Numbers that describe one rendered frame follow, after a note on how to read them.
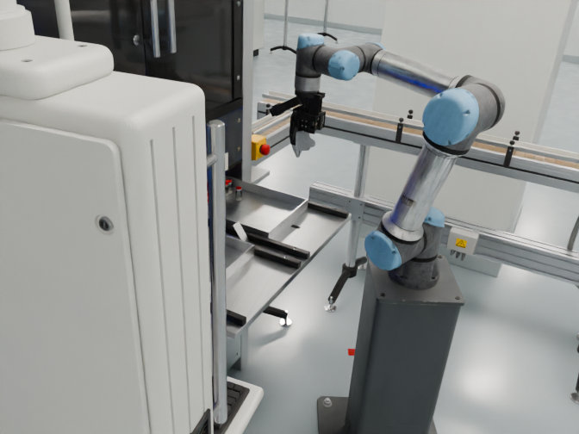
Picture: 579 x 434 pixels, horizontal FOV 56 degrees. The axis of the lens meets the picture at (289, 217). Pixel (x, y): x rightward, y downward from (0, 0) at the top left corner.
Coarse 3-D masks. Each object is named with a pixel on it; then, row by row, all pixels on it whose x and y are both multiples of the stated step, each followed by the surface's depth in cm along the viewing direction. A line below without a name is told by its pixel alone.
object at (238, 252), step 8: (232, 240) 159; (240, 240) 157; (232, 248) 159; (240, 248) 158; (248, 248) 157; (232, 256) 156; (240, 256) 150; (248, 256) 154; (232, 264) 147; (240, 264) 151; (232, 272) 148
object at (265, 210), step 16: (256, 192) 191; (272, 192) 188; (240, 208) 181; (256, 208) 181; (272, 208) 182; (288, 208) 183; (304, 208) 182; (240, 224) 166; (256, 224) 172; (272, 224) 173; (288, 224) 173
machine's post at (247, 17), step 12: (252, 0) 168; (252, 12) 170; (252, 24) 172; (252, 36) 174; (252, 48) 176; (252, 60) 178; (240, 96) 179; (240, 168) 191; (240, 336) 228; (240, 348) 231; (240, 360) 234
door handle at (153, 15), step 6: (150, 0) 123; (156, 0) 123; (150, 6) 123; (156, 6) 124; (150, 12) 124; (156, 12) 124; (150, 18) 125; (156, 18) 125; (150, 24) 125; (156, 24) 125; (150, 30) 126; (156, 30) 126; (138, 36) 130; (150, 36) 127; (156, 36) 127; (138, 42) 130; (144, 42) 129; (150, 42) 128; (156, 42) 127; (156, 48) 128; (156, 54) 128
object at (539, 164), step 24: (264, 96) 267; (288, 96) 268; (336, 120) 251; (360, 120) 251; (384, 120) 242; (408, 120) 244; (384, 144) 244; (408, 144) 239; (480, 144) 231; (504, 144) 222; (528, 144) 224; (480, 168) 228; (504, 168) 223; (528, 168) 219; (552, 168) 214; (576, 168) 213; (576, 192) 214
